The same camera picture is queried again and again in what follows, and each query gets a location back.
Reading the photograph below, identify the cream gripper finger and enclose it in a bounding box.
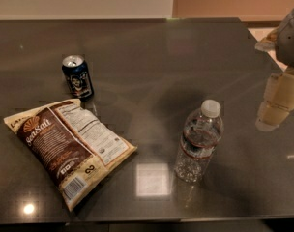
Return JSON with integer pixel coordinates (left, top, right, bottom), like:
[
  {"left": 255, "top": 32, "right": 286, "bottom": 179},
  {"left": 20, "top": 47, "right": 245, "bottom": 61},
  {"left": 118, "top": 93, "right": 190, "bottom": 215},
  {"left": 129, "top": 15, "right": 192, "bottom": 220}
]
[
  {"left": 255, "top": 29, "right": 278, "bottom": 52},
  {"left": 255, "top": 67, "right": 294, "bottom": 131}
]

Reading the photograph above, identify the clear plastic water bottle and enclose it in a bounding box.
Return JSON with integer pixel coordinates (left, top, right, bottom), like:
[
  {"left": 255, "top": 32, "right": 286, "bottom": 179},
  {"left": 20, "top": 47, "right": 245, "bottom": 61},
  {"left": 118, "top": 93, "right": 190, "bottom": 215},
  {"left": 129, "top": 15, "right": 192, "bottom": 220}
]
[{"left": 174, "top": 100, "right": 224, "bottom": 183}]

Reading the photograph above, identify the brown sea salt chip bag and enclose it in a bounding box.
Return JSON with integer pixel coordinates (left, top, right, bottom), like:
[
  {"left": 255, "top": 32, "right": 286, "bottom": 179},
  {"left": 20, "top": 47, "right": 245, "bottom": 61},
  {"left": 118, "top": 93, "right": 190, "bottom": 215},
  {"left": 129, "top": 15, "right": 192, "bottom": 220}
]
[{"left": 4, "top": 99, "right": 136, "bottom": 210}]

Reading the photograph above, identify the dark blue soda can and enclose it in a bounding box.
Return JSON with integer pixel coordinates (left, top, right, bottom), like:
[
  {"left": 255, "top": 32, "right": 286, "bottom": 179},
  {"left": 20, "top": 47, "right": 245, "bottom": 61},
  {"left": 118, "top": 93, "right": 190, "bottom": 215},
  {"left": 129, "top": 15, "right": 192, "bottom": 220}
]
[{"left": 62, "top": 55, "right": 94, "bottom": 102}]

